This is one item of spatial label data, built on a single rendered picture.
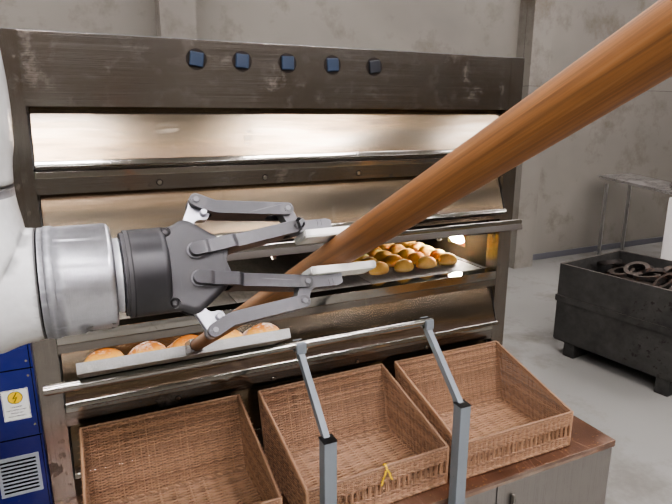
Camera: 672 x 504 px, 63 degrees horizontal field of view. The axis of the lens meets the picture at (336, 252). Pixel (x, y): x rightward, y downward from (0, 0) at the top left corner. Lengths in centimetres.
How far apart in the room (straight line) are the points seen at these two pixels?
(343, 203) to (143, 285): 169
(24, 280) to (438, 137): 198
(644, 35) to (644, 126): 878
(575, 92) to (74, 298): 36
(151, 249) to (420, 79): 187
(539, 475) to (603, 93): 216
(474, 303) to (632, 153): 655
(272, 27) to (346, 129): 365
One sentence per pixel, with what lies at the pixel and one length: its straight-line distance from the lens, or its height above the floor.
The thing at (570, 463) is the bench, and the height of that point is 54.
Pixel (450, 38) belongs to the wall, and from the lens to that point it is 665.
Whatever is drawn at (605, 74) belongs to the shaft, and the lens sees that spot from 28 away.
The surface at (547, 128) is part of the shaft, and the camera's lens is 31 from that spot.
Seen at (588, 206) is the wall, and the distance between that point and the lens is 839.
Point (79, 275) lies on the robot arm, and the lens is 45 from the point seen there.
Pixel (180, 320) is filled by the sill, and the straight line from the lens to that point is 202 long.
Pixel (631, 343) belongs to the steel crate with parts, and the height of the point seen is 29.
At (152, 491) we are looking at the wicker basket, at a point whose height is 59.
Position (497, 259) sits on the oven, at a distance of 259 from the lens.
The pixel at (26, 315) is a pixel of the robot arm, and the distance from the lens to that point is 46.
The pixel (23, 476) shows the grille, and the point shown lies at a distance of 218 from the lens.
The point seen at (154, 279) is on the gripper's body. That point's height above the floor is 173.
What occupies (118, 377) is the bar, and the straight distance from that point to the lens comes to 165.
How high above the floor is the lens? 186
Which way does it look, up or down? 14 degrees down
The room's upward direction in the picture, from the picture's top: straight up
